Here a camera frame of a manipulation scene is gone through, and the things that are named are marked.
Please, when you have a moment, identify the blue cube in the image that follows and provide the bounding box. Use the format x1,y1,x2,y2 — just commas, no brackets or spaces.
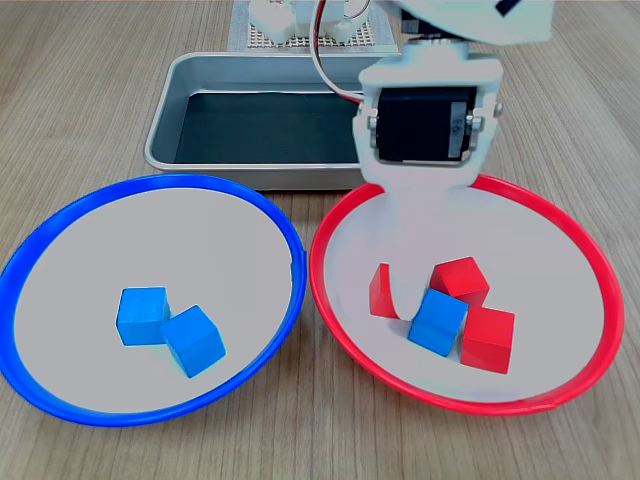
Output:
115,286,172,347
407,288,470,358
159,304,228,379

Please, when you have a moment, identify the black mat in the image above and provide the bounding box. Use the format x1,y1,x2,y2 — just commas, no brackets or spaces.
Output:
173,91,365,165

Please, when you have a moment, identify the red rimmed white plate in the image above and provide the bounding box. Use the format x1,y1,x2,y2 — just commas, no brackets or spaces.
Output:
308,168,626,417

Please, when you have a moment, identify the steel tray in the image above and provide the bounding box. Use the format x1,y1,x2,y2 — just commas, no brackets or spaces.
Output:
143,51,409,192

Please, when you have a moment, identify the blue rimmed white plate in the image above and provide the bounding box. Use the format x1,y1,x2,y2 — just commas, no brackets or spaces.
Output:
0,173,307,429

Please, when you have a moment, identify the pale perforated base plate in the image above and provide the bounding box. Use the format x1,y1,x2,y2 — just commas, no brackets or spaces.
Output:
227,0,400,53

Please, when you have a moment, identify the red and white cable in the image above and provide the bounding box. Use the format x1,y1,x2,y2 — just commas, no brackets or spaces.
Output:
308,0,374,105

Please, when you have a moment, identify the red cube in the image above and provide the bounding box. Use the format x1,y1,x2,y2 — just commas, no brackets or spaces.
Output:
368,263,400,319
460,304,516,375
429,256,491,307

